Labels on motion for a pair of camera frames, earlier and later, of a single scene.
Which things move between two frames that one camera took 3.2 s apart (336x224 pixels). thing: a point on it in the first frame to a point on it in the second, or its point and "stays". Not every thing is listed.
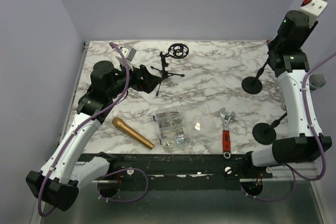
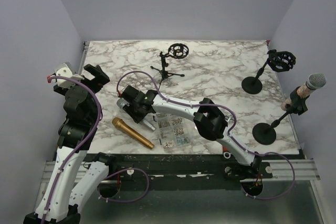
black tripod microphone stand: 178,51 stays
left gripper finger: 150,83 to 101,78
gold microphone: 118,123 stays
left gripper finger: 148,75 to 94,71
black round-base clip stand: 264,134 stays
